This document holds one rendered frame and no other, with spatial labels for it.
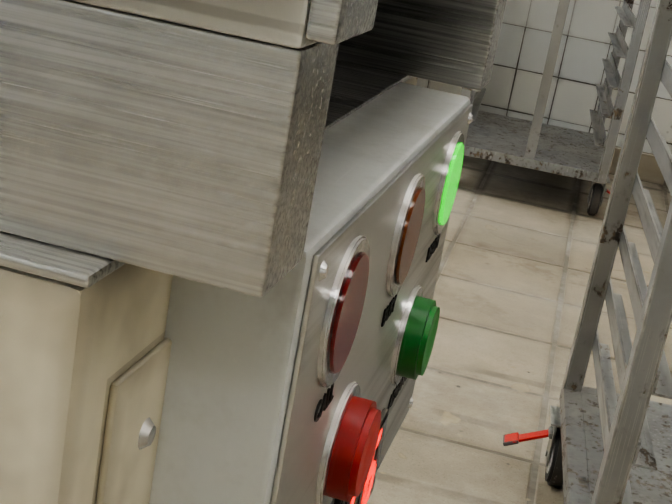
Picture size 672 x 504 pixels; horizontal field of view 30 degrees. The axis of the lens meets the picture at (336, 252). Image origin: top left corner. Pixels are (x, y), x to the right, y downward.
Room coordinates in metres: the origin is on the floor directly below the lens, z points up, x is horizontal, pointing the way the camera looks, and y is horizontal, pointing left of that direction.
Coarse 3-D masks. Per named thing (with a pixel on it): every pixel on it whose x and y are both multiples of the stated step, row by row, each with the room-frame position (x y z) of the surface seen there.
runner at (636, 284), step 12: (624, 228) 1.91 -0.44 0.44; (624, 240) 1.85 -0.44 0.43; (624, 252) 1.82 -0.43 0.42; (636, 252) 1.88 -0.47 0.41; (624, 264) 1.79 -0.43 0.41; (636, 264) 1.81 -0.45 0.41; (636, 276) 1.66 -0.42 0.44; (636, 288) 1.61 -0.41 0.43; (636, 300) 1.58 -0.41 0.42; (636, 312) 1.56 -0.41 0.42; (636, 324) 1.53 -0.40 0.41; (660, 372) 1.30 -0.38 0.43; (660, 384) 1.33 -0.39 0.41; (660, 396) 1.30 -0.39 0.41
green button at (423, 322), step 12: (420, 300) 0.42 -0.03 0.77; (432, 300) 0.43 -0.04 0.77; (420, 312) 0.42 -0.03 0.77; (432, 312) 0.42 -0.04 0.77; (408, 324) 0.41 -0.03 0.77; (420, 324) 0.41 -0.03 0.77; (432, 324) 0.42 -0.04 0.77; (408, 336) 0.41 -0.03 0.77; (420, 336) 0.41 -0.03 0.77; (432, 336) 0.43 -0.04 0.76; (408, 348) 0.41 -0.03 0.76; (420, 348) 0.41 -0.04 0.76; (408, 360) 0.41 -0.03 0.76; (420, 360) 0.41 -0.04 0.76; (408, 372) 0.41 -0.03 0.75; (420, 372) 0.41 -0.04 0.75
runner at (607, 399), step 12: (600, 348) 1.91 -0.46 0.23; (600, 360) 1.78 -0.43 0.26; (600, 372) 1.75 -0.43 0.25; (612, 372) 1.81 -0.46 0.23; (600, 384) 1.71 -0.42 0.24; (612, 384) 1.76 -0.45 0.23; (600, 396) 1.68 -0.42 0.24; (612, 396) 1.71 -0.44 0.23; (600, 408) 1.65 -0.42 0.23; (612, 408) 1.67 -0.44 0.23; (612, 420) 1.62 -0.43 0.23
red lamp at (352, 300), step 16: (352, 272) 0.29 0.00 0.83; (368, 272) 0.31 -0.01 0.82; (352, 288) 0.29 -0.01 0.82; (352, 304) 0.30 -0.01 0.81; (336, 320) 0.28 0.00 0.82; (352, 320) 0.30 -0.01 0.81; (336, 336) 0.28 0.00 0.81; (352, 336) 0.30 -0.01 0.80; (336, 352) 0.29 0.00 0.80; (336, 368) 0.29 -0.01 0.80
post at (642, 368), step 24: (648, 288) 1.33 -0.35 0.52; (648, 312) 1.30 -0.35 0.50; (648, 336) 1.30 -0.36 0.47; (648, 360) 1.30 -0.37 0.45; (624, 384) 1.32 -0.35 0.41; (648, 384) 1.30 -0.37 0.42; (624, 408) 1.30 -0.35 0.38; (624, 432) 1.30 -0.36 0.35; (624, 456) 1.30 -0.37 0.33; (600, 480) 1.31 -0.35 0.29; (624, 480) 1.30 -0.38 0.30
